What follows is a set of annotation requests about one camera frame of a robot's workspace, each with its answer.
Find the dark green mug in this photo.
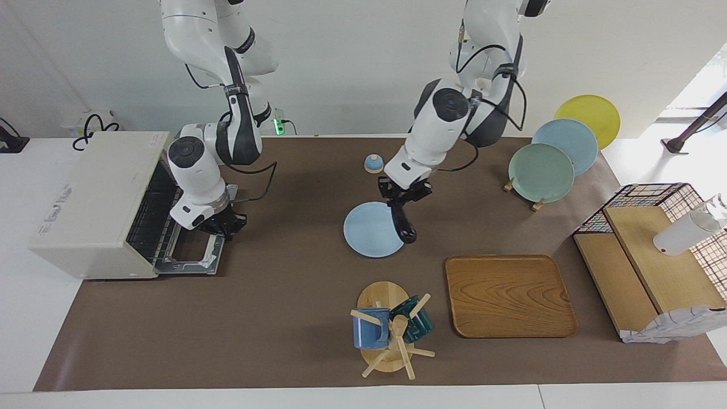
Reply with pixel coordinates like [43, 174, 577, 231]
[390, 295, 435, 344]

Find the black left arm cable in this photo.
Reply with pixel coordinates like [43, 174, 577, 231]
[454, 20, 529, 171]

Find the wooden serving tray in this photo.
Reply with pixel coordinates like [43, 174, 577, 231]
[445, 254, 579, 339]

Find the beige toaster oven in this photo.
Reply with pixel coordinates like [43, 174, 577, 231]
[30, 131, 240, 280]

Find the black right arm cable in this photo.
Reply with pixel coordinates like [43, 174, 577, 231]
[185, 62, 279, 205]

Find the wooden plate rack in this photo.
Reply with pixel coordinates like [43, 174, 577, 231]
[503, 177, 547, 212]

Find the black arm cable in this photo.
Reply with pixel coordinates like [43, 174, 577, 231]
[185, 62, 279, 205]
[454, 20, 529, 171]

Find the wooden step shelf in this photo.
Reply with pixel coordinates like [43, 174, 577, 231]
[574, 206, 727, 341]

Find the black clamp mount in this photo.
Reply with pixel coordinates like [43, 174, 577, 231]
[0, 118, 30, 154]

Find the light blue racked plate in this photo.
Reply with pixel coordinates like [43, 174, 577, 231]
[532, 118, 599, 177]

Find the pale green plate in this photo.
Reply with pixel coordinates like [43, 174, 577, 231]
[508, 143, 575, 204]

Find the black stand pole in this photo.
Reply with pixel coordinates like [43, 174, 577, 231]
[662, 91, 727, 155]

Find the black wire basket marble trim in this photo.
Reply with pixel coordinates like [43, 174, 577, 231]
[573, 182, 727, 345]

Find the wooden mug tree stand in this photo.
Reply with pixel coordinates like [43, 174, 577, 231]
[350, 281, 436, 381]

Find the white cup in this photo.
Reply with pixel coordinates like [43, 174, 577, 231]
[653, 193, 727, 257]

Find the blue mug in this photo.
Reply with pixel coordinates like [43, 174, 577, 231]
[352, 307, 392, 350]

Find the dark purple eggplant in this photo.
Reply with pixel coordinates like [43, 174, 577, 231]
[390, 200, 418, 245]

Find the yellow plate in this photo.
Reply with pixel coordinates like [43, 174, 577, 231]
[554, 94, 621, 151]

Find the brown table mat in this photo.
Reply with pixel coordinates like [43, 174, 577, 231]
[33, 136, 727, 393]

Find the white wall socket box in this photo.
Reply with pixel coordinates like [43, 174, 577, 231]
[61, 111, 123, 137]

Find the black coiled cable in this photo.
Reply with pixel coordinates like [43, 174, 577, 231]
[72, 114, 121, 151]

